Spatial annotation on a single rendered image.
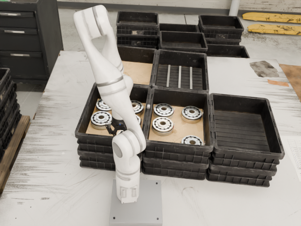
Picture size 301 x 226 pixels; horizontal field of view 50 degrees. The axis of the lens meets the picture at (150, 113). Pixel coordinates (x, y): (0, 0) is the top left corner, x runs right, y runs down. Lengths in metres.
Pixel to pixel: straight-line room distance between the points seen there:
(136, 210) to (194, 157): 0.35
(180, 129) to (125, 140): 0.55
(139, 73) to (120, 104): 0.91
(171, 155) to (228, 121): 0.41
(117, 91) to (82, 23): 0.23
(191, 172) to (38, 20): 1.84
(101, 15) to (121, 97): 0.26
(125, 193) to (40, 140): 0.65
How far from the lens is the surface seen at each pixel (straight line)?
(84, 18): 1.04
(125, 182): 1.23
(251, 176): 1.55
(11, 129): 2.62
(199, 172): 1.51
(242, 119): 1.73
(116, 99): 1.05
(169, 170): 1.51
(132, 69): 1.98
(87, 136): 1.40
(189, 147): 1.38
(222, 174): 1.53
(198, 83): 1.92
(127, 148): 1.08
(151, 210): 1.31
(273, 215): 1.55
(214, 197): 1.52
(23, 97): 3.25
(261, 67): 2.44
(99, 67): 1.04
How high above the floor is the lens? 1.91
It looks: 40 degrees down
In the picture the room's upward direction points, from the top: 4 degrees clockwise
